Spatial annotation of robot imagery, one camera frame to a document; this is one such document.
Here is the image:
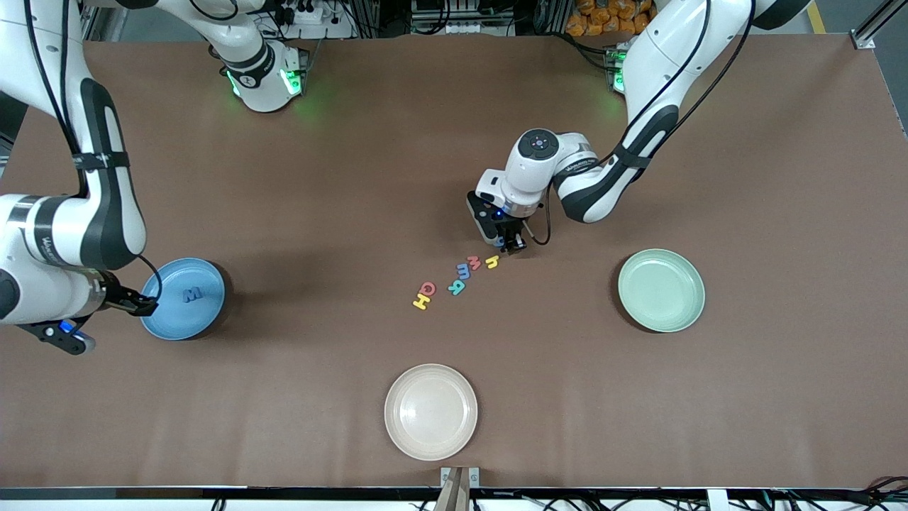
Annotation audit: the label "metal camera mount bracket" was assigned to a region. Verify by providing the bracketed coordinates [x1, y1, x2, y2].
[440, 466, 481, 511]

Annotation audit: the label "orange bags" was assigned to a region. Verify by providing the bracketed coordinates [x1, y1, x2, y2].
[566, 0, 653, 38]

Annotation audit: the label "blue plate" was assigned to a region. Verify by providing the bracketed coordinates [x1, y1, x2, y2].
[138, 258, 226, 341]

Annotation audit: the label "green plate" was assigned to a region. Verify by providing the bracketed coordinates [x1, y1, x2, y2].
[617, 248, 707, 334]

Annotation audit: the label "tangled floor cables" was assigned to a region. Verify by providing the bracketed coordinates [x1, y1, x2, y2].
[766, 476, 908, 511]

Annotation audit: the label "beige plate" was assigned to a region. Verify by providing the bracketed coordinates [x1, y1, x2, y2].
[384, 363, 479, 462]

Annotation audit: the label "aluminium frame post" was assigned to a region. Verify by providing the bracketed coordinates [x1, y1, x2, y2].
[851, 0, 908, 50]
[79, 0, 132, 42]

